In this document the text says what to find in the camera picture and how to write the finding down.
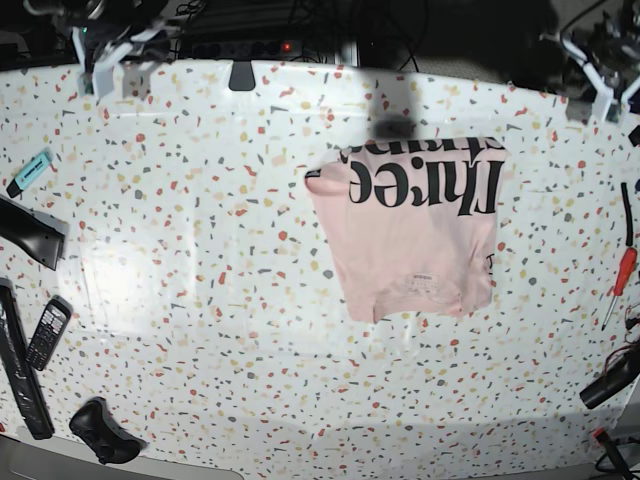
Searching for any black cordless phone handset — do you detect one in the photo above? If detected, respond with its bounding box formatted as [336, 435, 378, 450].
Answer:
[26, 296, 72, 371]

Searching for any black game controller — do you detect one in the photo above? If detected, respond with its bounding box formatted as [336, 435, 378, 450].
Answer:
[69, 397, 146, 465]

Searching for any black table clamp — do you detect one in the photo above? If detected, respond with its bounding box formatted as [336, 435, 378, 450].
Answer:
[228, 61, 256, 92]

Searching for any pink T-shirt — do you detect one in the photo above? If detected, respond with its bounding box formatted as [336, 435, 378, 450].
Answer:
[304, 137, 508, 323]

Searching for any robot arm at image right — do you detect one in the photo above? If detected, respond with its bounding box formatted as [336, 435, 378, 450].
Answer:
[574, 1, 639, 71]

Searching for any long black bar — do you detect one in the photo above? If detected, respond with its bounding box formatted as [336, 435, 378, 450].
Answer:
[1, 279, 54, 440]

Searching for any light blue highlighter marker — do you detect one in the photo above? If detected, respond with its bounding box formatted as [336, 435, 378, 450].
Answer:
[6, 149, 52, 198]

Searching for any terrazzo pattern table cover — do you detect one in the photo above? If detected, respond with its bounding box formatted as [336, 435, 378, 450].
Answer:
[1, 61, 639, 479]

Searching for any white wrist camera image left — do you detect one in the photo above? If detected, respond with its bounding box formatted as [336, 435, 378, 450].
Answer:
[71, 20, 171, 99]

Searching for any red handled screwdriver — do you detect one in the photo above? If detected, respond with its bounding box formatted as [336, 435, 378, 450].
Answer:
[601, 247, 638, 331]

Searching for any black rubber tube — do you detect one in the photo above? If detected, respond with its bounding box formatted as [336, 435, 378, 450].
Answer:
[621, 182, 634, 247]

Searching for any red and black plug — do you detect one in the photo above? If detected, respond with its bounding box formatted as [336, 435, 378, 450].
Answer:
[593, 428, 635, 479]

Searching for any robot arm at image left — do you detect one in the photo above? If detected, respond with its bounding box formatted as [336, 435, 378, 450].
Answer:
[23, 0, 168, 27]

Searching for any black power strip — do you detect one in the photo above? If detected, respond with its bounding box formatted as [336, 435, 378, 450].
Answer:
[177, 40, 303, 60]

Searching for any black cylinder with red wires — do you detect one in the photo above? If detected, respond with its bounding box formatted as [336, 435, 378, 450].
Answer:
[580, 354, 639, 410]

